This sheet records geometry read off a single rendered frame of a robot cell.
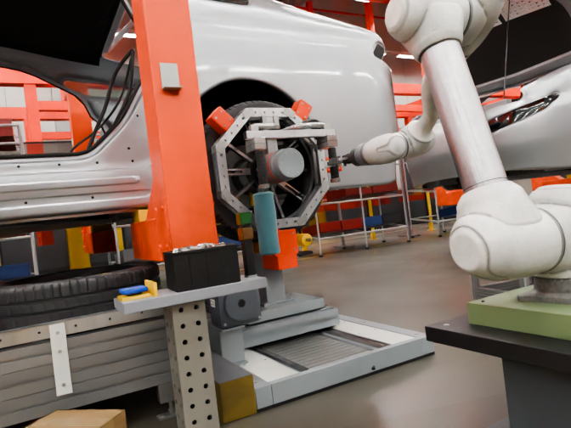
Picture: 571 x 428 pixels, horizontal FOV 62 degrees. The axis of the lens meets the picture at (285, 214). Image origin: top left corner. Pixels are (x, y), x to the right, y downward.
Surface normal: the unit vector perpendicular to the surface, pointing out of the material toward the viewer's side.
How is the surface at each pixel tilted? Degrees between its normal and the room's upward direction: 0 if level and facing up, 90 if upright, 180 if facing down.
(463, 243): 96
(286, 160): 90
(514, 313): 90
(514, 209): 70
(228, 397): 90
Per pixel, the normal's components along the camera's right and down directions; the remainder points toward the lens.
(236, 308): 0.47, -0.06
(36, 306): 0.06, -0.01
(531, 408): -0.87, 0.11
